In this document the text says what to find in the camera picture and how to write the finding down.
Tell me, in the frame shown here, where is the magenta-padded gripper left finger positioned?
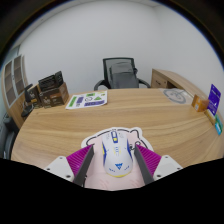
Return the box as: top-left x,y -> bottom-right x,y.
43,144 -> 96,187

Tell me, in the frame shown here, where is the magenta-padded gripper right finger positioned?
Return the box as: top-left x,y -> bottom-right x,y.
133,143 -> 184,185

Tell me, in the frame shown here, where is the white blue yellow computer mouse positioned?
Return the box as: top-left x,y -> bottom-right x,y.
100,129 -> 134,179

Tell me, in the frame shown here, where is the pink pig-shaped mouse pad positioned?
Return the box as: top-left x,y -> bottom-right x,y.
80,126 -> 155,192

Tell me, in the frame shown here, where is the white sheet with coloured stickers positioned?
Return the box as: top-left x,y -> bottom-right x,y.
65,90 -> 109,111

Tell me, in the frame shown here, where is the wide brown cardboard box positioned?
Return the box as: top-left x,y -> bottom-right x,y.
38,82 -> 70,109

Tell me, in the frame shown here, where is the round grey patterned disc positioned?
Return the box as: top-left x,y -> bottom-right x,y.
162,87 -> 188,105

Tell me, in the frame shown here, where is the small orange box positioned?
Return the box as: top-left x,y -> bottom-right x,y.
191,94 -> 211,113

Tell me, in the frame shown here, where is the small green card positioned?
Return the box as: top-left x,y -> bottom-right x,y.
214,114 -> 224,137

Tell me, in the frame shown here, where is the tall brown cardboard box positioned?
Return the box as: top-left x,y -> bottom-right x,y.
26,84 -> 44,110

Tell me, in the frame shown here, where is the wooden side desk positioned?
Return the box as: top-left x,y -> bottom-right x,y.
150,68 -> 215,108

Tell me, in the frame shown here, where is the black box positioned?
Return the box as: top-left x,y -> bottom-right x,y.
37,70 -> 65,93

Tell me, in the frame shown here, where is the wooden glass-door shelf cabinet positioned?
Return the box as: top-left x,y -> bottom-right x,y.
0,54 -> 30,130

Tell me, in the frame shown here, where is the purple standing card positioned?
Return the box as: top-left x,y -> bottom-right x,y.
206,83 -> 222,118

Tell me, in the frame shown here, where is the grey backpack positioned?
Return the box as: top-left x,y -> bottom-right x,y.
108,62 -> 140,90

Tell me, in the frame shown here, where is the black mesh office chair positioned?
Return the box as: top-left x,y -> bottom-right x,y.
93,57 -> 152,92

